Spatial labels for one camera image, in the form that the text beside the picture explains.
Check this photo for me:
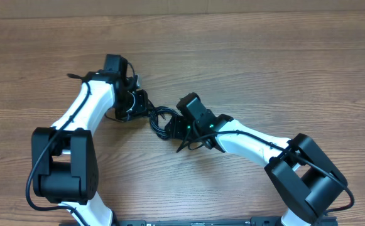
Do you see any black cable bundle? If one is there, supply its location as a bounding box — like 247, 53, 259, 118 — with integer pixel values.
146, 99, 183, 141

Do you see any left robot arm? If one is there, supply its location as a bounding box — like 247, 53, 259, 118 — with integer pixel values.
25, 54, 151, 225

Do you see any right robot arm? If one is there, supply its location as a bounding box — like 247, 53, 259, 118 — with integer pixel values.
165, 93, 349, 225

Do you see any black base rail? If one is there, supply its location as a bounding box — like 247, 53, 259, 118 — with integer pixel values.
58, 215, 339, 226

